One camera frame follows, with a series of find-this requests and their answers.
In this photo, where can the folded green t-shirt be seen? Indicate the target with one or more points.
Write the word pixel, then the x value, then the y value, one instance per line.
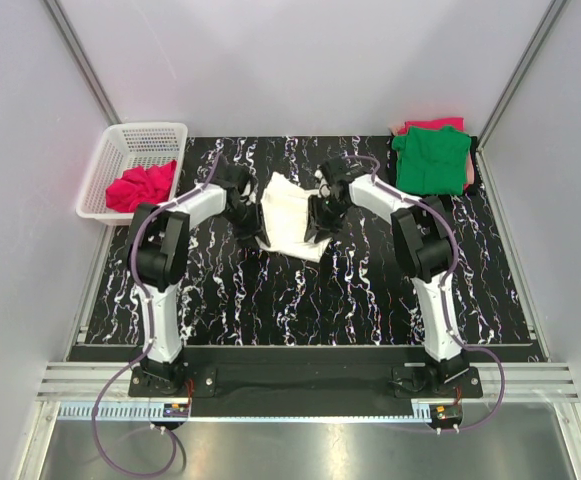
pixel 432 162

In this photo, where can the folded peach t-shirt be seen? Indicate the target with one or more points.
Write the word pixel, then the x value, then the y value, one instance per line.
pixel 470 170

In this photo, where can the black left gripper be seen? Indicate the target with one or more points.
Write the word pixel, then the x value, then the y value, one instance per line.
pixel 249 220

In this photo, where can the aluminium rail frame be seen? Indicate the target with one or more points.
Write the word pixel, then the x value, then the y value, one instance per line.
pixel 88 426

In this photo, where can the white printed t-shirt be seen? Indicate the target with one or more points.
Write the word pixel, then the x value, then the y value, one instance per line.
pixel 285 210

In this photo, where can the crumpled pink t-shirt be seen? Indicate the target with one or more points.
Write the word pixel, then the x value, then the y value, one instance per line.
pixel 140 185

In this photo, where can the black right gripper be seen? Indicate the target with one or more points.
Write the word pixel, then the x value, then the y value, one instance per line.
pixel 324 215

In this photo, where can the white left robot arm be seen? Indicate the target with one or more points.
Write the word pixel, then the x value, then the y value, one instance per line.
pixel 157 251

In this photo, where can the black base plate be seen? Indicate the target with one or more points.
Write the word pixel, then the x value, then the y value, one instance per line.
pixel 253 383

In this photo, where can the right controller board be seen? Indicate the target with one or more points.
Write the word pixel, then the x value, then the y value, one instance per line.
pixel 450 413

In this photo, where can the folded red t-shirt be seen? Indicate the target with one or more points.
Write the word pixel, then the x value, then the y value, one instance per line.
pixel 435 124

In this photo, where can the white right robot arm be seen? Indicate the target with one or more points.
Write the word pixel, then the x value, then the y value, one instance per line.
pixel 425 248

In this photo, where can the controller board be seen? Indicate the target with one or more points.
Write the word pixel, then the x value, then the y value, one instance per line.
pixel 176 410
pixel 450 413

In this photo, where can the left controller board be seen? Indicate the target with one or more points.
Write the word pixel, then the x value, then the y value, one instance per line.
pixel 176 410

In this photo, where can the white plastic basket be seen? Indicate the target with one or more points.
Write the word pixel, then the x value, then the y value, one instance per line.
pixel 133 163

